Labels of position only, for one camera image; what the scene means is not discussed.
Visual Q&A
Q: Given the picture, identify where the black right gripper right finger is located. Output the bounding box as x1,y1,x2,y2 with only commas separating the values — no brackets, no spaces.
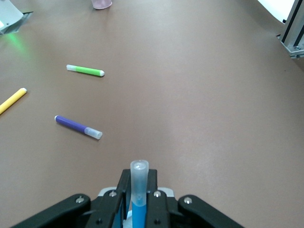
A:
145,168,188,228

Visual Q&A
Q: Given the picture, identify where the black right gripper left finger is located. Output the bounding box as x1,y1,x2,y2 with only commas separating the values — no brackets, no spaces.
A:
86,168,132,228

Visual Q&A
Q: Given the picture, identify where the blue marker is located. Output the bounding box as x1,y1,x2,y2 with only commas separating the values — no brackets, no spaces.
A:
130,160,150,228

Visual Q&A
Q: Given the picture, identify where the purple marker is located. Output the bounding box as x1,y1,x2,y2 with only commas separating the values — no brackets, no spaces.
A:
54,115,103,140

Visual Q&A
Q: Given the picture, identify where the brown paper table cover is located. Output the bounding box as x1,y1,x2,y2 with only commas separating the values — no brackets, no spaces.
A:
0,0,304,228

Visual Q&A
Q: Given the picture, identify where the green marker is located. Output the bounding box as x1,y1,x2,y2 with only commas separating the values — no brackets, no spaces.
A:
66,64,105,78

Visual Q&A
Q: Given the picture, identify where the yellow marker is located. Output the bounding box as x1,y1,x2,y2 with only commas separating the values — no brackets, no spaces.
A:
0,87,28,116

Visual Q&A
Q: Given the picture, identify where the light pink plastic cup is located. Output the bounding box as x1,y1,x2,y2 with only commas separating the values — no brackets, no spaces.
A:
92,0,113,10

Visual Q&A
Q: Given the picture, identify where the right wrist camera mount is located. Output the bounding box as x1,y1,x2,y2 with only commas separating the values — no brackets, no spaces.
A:
10,193,245,228

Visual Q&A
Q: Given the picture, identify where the aluminium frame post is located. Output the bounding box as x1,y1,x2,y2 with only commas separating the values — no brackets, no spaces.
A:
276,0,304,59

